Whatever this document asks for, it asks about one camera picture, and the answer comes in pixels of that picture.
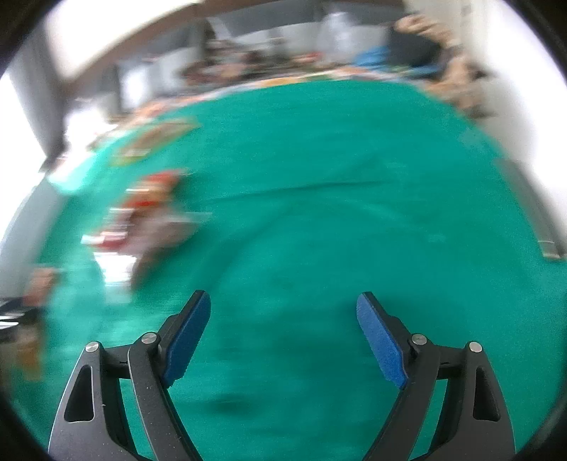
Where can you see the dark patterned cloth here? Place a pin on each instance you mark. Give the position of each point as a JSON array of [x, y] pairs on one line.
[[234, 62]]

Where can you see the red snack packet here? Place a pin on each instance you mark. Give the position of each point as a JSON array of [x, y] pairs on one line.
[[150, 193]]

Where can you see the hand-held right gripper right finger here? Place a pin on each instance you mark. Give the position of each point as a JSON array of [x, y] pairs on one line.
[[383, 345]]

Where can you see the blue cloth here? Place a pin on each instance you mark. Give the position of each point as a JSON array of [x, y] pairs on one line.
[[374, 57]]

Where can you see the clear brown fruit snack bag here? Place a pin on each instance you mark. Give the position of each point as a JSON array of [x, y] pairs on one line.
[[153, 138]]

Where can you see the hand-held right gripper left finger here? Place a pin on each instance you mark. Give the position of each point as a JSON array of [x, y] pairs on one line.
[[186, 341]]

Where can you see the black bag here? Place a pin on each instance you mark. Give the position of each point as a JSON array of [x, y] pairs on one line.
[[414, 46]]

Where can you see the clear plastic bag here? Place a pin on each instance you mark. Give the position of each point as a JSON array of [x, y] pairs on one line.
[[339, 33]]

